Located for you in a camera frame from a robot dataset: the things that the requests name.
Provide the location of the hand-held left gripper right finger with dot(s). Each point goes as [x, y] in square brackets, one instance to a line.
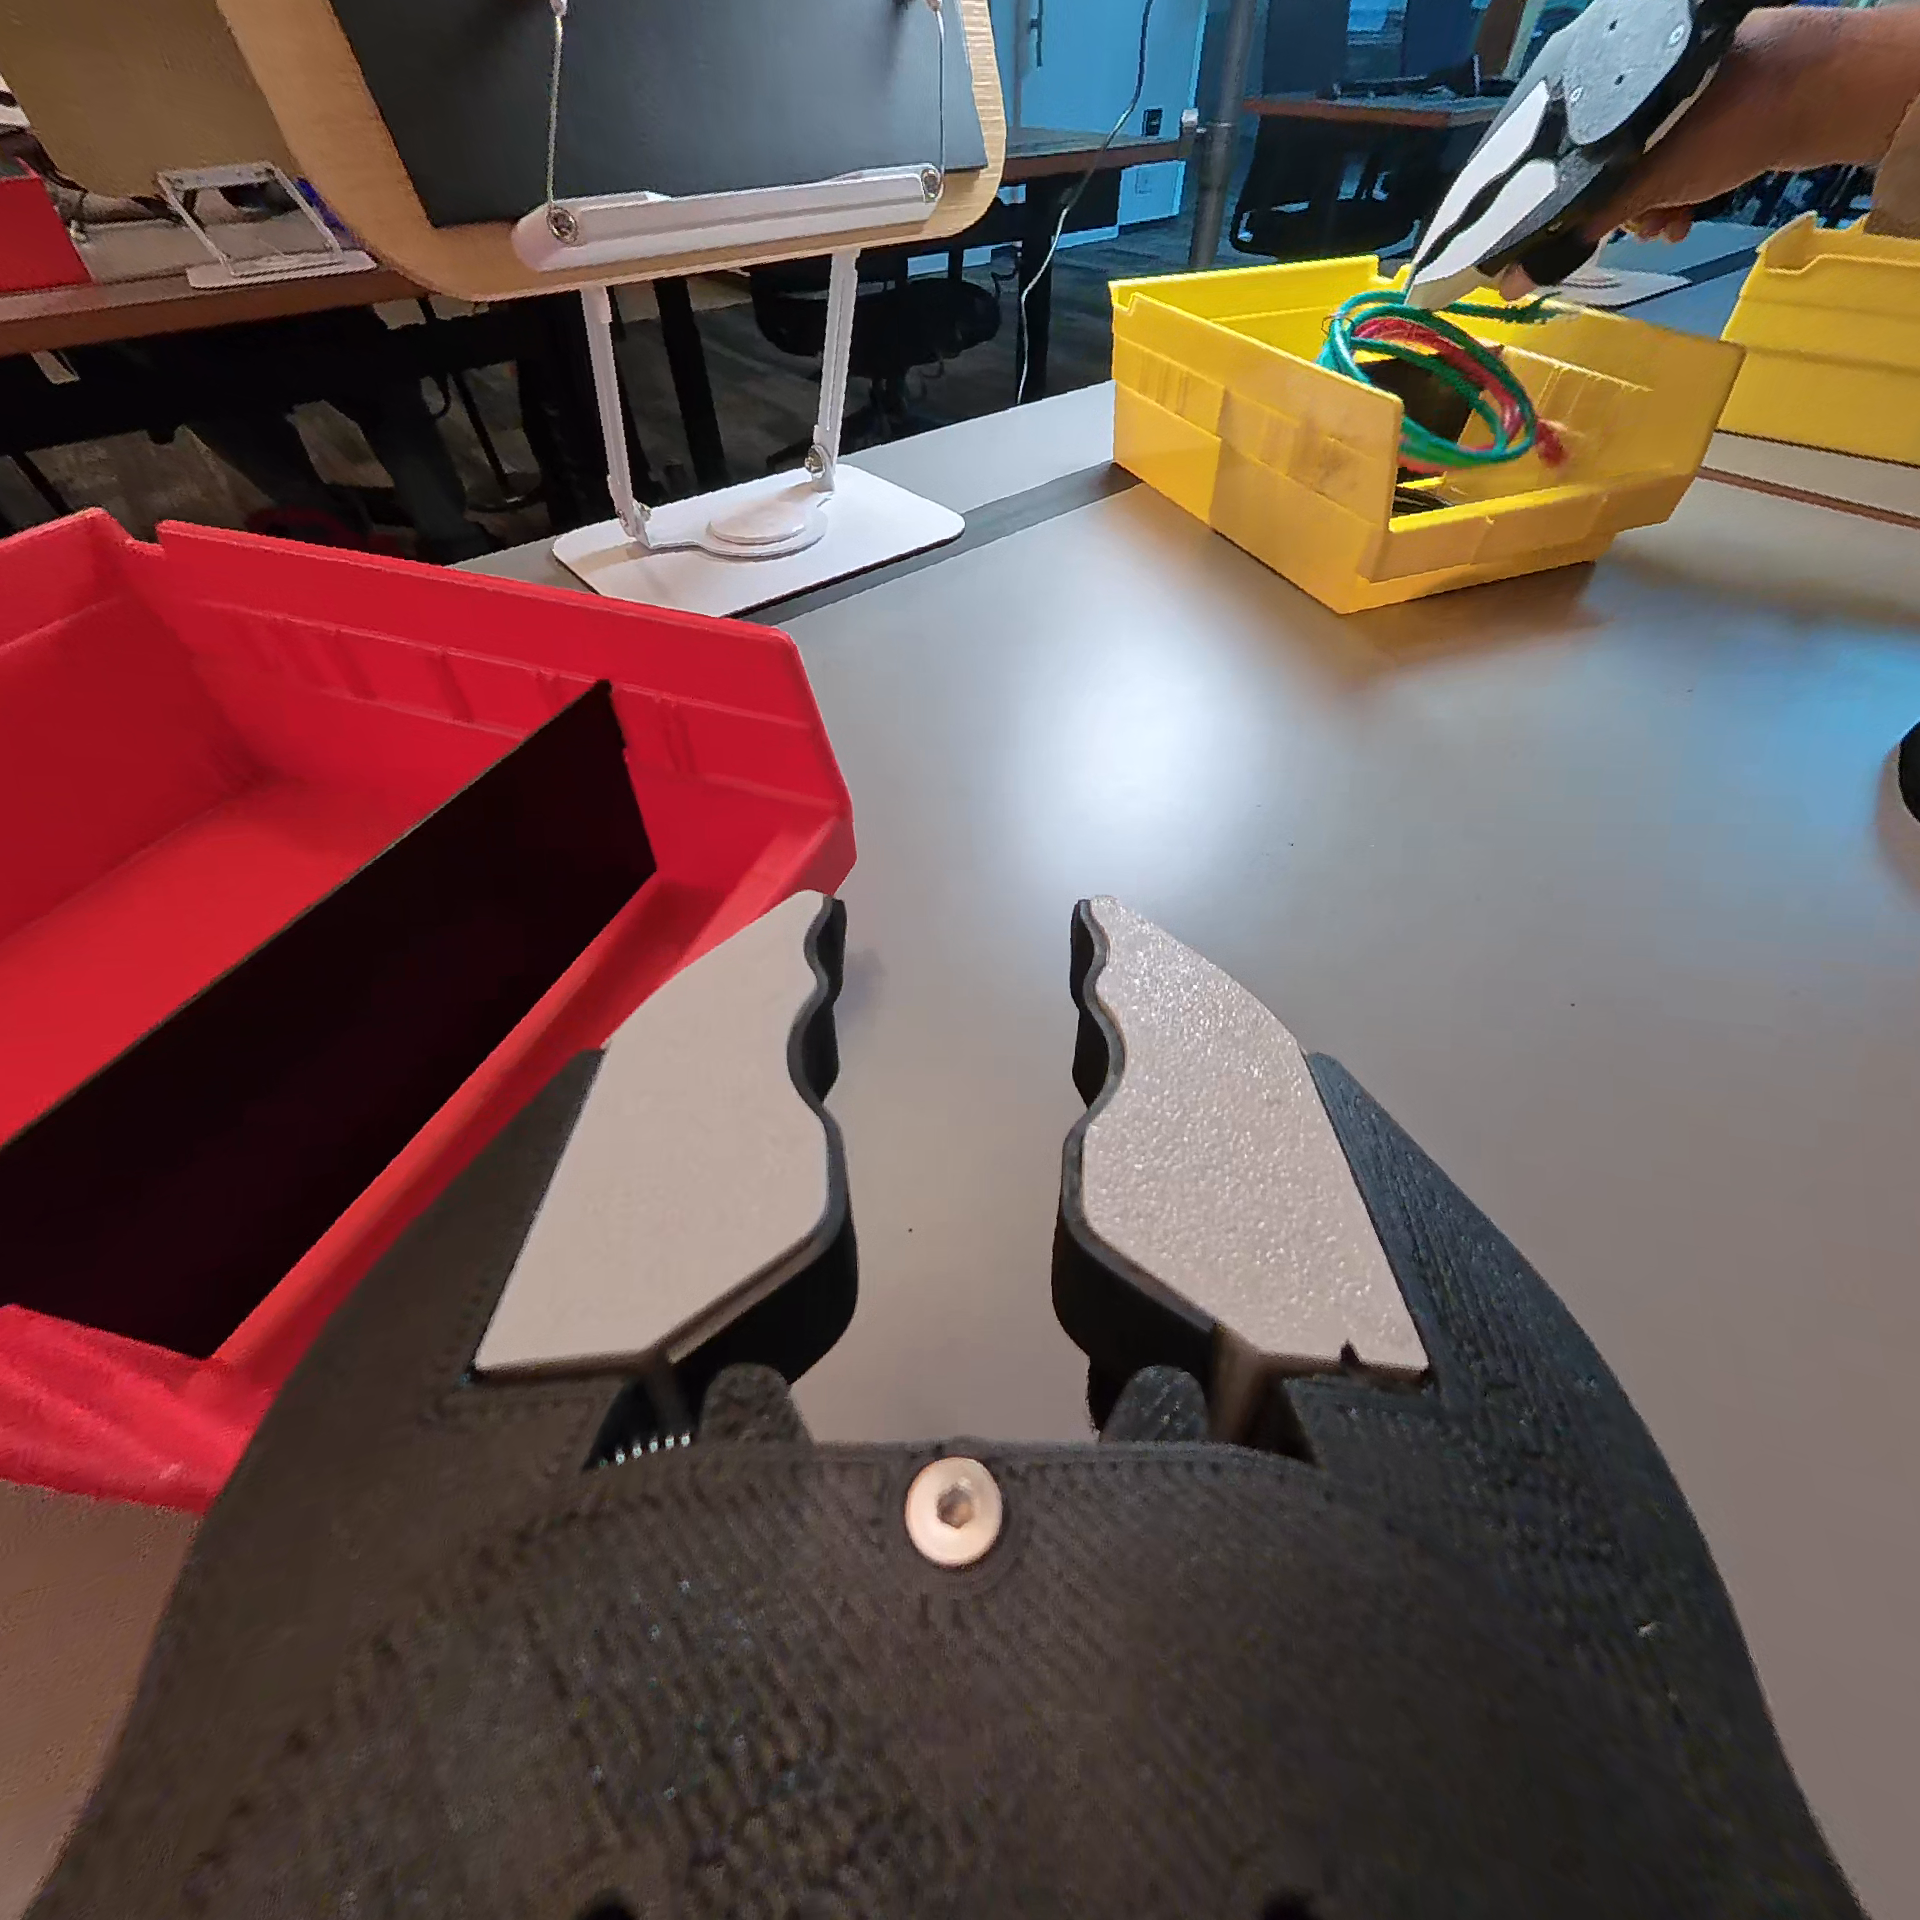
[1232, 1180]

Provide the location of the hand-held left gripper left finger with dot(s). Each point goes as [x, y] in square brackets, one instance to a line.
[675, 1180]

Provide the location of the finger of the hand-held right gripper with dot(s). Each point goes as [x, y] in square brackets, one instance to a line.
[1502, 157]
[1519, 216]

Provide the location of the yellow plastic bin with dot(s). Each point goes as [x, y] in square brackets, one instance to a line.
[1826, 339]
[1292, 452]

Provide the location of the red plastic bin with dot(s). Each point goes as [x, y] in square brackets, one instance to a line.
[220, 782]

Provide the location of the person's right forearm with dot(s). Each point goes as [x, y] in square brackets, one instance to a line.
[1901, 176]

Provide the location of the person's right hand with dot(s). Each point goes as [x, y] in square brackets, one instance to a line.
[1777, 119]

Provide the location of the grey metal pole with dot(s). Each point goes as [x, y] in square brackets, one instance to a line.
[1220, 136]

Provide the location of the black office chair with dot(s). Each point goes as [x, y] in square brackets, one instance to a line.
[866, 336]

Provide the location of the black textured pad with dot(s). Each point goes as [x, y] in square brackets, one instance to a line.
[1910, 771]

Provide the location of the wooden desk with black legs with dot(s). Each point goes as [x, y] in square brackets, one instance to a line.
[151, 312]

